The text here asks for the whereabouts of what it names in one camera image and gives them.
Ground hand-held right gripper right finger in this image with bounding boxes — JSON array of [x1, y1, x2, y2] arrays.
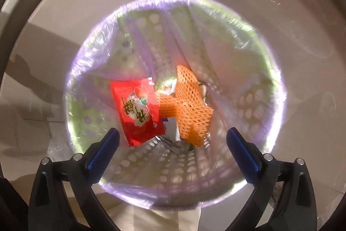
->
[[226, 128, 318, 231]]

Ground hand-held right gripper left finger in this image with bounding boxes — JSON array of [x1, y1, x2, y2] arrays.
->
[[28, 128, 120, 231]]

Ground red snack packet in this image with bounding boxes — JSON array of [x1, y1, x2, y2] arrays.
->
[[109, 78, 165, 147]]

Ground orange foam fruit net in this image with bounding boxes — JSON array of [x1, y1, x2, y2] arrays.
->
[[176, 65, 214, 147], [157, 93, 184, 119]]

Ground blue and white milk carton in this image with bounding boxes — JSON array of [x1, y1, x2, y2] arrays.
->
[[162, 117, 180, 141]]

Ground trash bin with purple bag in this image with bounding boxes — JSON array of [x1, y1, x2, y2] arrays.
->
[[63, 0, 287, 211]]

